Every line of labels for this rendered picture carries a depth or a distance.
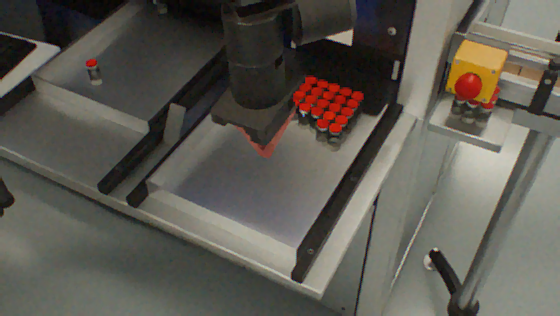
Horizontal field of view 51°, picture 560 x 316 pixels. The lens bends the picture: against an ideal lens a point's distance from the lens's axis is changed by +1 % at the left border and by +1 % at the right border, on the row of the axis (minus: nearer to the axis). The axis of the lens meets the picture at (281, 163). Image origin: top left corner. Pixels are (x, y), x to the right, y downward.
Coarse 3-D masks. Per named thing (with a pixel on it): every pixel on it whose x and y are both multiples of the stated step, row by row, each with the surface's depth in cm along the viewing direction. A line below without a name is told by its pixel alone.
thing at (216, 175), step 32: (224, 128) 102; (288, 128) 102; (352, 128) 102; (192, 160) 96; (224, 160) 97; (256, 160) 97; (288, 160) 96; (320, 160) 96; (352, 160) 92; (160, 192) 89; (192, 192) 92; (224, 192) 92; (256, 192) 92; (288, 192) 92; (320, 192) 92; (224, 224) 86; (256, 224) 88; (288, 224) 88; (288, 256) 83
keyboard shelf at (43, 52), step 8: (0, 32) 134; (32, 40) 133; (40, 48) 130; (48, 48) 130; (56, 48) 131; (32, 56) 128; (40, 56) 128; (48, 56) 129; (24, 64) 126; (32, 64) 126; (40, 64) 127; (16, 72) 124; (24, 72) 124; (0, 80) 123; (8, 80) 123; (16, 80) 123; (0, 88) 121; (8, 88) 121
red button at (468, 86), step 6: (462, 78) 91; (468, 78) 90; (474, 78) 90; (456, 84) 91; (462, 84) 90; (468, 84) 90; (474, 84) 90; (480, 84) 90; (456, 90) 92; (462, 90) 91; (468, 90) 91; (474, 90) 90; (480, 90) 90; (462, 96) 92; (468, 96) 91; (474, 96) 91
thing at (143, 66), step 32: (96, 32) 117; (128, 32) 121; (160, 32) 121; (192, 32) 121; (64, 64) 112; (128, 64) 114; (160, 64) 114; (192, 64) 114; (64, 96) 105; (96, 96) 107; (128, 96) 107; (160, 96) 107
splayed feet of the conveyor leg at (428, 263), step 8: (424, 256) 187; (432, 256) 180; (440, 256) 178; (424, 264) 185; (432, 264) 185; (440, 264) 175; (448, 264) 175; (440, 272) 173; (448, 272) 171; (448, 280) 169; (456, 280) 168; (448, 288) 168; (456, 288) 166; (456, 296) 163; (448, 304) 164; (448, 312) 164; (456, 312) 160; (464, 312) 160; (472, 312) 160
